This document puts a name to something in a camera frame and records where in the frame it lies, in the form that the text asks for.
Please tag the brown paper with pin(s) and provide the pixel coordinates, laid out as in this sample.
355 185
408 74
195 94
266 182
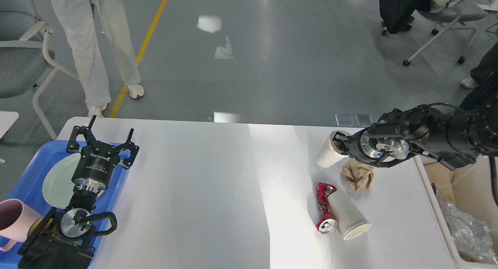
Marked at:
358 175

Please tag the white plastic bin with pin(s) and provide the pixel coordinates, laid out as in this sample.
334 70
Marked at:
472 189

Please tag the white paper cup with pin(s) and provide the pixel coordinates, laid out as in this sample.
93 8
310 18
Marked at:
327 156
351 222

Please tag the brown paper bag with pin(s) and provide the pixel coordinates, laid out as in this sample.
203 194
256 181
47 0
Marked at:
440 179

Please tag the chair with black jacket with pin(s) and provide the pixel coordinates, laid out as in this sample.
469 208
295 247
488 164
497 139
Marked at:
445 14

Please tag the aluminium foil tray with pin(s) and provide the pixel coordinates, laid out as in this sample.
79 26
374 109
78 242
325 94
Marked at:
471 236

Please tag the right metal floor plate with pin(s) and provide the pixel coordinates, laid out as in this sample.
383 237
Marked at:
364 120

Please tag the red crumpled wrapper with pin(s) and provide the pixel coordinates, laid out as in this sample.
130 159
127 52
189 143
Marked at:
328 221

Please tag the person in light trousers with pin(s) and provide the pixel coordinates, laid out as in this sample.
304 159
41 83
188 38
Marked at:
77 20

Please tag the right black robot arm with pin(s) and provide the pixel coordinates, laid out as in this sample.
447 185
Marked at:
453 139

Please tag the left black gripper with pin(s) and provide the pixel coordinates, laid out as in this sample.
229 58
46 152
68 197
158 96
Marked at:
94 168

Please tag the left metal floor plate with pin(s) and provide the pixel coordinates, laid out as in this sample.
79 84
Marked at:
344 120

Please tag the white side table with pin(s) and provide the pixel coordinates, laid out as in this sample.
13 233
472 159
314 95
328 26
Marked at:
7 119

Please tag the green plate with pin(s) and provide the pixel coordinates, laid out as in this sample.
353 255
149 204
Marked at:
58 186

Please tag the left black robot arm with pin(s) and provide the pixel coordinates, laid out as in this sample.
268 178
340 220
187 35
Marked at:
62 239

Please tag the pink ribbed mug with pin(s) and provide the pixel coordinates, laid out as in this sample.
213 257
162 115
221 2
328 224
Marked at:
16 219

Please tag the person in dark trousers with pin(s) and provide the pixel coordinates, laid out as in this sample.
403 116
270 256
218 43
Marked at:
487 65

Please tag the metal floor plate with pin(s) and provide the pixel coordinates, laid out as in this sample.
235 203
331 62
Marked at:
344 120
364 120

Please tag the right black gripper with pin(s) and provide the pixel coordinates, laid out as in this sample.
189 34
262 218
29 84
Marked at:
358 146

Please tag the grey office chair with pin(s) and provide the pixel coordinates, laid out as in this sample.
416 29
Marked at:
25 57

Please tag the blue-grey HOME mug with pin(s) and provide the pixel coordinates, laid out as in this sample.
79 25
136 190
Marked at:
35 224

